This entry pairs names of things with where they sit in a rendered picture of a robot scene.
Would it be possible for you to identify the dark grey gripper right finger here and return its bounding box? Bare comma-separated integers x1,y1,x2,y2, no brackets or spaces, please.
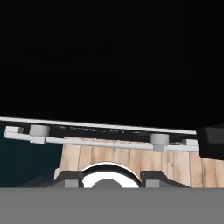
140,170,192,189

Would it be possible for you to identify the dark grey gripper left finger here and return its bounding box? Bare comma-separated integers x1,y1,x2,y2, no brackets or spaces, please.
43,170,85,189

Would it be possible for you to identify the black appliance door, white edge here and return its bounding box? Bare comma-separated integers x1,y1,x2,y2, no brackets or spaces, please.
0,115,198,146

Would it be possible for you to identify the round white and black thing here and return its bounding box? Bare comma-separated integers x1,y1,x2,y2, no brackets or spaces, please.
80,161,142,189

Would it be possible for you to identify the dark teal cupboard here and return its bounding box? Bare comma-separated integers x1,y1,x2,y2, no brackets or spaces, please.
0,125,64,188

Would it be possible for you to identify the black box-shaped fitting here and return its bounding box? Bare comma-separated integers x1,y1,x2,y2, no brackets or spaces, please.
195,123,224,161

